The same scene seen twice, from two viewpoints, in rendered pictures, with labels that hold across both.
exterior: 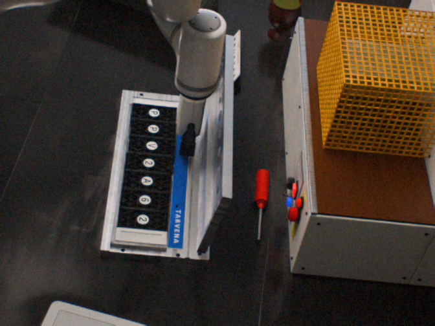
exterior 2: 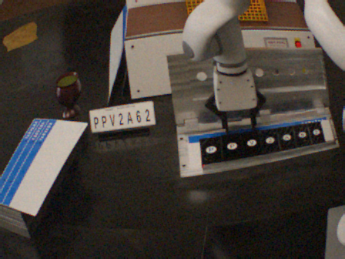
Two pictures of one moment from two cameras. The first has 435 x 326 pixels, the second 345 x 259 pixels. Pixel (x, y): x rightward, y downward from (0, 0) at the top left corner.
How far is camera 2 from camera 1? 223 cm
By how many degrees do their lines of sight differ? 60
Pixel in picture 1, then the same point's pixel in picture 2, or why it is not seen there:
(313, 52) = (167, 28)
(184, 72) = (242, 51)
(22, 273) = not seen: outside the picture
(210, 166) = (277, 91)
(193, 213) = (301, 117)
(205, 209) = (311, 89)
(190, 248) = (324, 113)
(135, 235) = (327, 132)
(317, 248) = not seen: hidden behind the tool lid
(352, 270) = not seen: hidden behind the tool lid
